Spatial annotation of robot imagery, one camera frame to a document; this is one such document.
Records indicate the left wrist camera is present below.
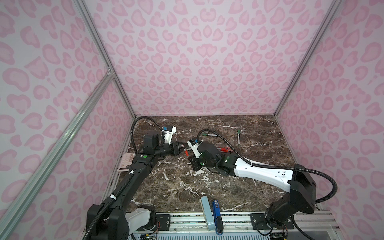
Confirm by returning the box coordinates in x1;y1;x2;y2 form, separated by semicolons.
162;126;177;145

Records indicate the blue black tool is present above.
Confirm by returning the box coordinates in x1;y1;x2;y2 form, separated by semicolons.
213;200;224;236

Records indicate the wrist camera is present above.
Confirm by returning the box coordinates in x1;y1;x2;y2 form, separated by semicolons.
187;137;201;159
162;126;177;145

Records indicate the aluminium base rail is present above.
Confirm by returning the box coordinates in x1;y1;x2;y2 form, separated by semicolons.
150;211;344;240

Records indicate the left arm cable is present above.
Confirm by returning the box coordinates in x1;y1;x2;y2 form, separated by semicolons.
82;116;164;240

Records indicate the light blue box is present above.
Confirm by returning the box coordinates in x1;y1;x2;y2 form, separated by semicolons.
200;196;216;231

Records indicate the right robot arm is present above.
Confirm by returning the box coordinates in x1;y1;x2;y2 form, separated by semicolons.
188;140;316;228

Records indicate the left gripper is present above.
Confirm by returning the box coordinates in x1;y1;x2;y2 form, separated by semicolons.
154;140;188;159

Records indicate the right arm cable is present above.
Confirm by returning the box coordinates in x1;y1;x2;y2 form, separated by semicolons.
196;128;339;205

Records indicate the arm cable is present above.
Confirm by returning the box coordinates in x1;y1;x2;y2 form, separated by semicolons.
196;128;339;205
82;116;164;240

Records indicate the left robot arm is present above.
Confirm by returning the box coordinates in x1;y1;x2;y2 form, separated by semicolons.
83;131;187;240

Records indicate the green cap marker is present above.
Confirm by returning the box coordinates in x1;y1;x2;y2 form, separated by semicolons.
202;133;218;137

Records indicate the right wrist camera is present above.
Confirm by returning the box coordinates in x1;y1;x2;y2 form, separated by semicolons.
187;137;201;159

